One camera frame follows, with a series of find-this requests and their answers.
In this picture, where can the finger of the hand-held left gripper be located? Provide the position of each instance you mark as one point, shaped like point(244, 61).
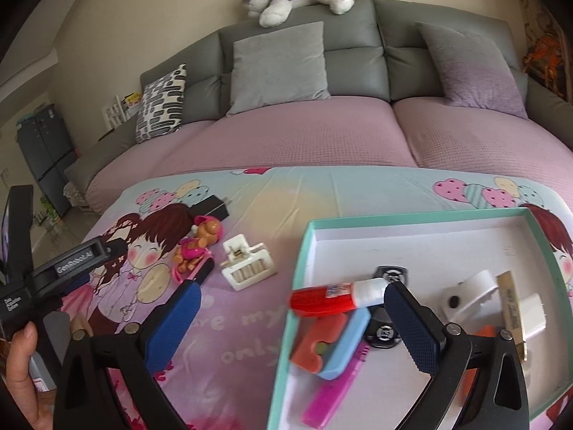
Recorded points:
point(78, 283)

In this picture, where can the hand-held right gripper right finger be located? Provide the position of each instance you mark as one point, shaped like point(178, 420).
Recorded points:
point(412, 327)

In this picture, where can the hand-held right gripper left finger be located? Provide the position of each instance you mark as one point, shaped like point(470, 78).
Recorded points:
point(174, 322)

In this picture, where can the white smartwatch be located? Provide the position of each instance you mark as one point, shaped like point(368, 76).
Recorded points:
point(474, 289)

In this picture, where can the green framed white board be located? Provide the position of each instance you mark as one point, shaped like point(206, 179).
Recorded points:
point(403, 242)

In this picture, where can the salmon and blue toy block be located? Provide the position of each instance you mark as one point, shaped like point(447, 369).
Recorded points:
point(322, 345)

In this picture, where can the red bottle with white cap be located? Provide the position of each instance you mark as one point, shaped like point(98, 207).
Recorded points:
point(322, 300)

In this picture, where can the purple lighter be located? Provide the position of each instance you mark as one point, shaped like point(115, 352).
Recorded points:
point(331, 389)

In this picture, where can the patterned harmonica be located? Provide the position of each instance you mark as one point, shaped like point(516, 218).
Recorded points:
point(512, 304)

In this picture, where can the person's left hand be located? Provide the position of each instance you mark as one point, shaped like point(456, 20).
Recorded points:
point(20, 358)

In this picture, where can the pink toy vehicle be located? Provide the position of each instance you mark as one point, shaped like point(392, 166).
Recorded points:
point(188, 273)

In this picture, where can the black toy car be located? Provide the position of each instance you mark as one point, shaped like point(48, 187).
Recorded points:
point(391, 274)

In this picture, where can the green plant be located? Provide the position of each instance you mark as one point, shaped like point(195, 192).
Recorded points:
point(50, 206)

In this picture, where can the pink toy dog figure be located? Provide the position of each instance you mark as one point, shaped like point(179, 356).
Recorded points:
point(203, 237)

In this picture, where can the white hair clip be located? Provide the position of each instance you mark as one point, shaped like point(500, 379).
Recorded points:
point(248, 266)

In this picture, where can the dark blue cabinet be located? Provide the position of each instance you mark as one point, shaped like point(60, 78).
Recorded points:
point(47, 161)

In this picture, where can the black charger block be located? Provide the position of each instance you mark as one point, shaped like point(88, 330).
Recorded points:
point(212, 206)

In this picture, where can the white charger plug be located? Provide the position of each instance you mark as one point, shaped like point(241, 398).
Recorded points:
point(535, 318)

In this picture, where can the printed cartoon blanket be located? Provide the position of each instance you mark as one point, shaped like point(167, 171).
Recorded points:
point(250, 215)

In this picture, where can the white magazine rack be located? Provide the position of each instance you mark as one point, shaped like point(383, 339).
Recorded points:
point(118, 112)

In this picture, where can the black and white patterned pillow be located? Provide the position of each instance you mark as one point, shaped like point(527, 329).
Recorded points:
point(161, 105)

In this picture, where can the pink sofa cover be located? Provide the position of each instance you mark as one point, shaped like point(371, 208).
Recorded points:
point(313, 134)

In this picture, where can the grey and purple pillow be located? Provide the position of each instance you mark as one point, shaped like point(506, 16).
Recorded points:
point(474, 71)

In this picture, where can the light grey pillow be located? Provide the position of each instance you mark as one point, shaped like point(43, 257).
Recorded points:
point(277, 69)

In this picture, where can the grey sofa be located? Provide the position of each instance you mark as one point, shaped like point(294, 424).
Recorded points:
point(358, 27)

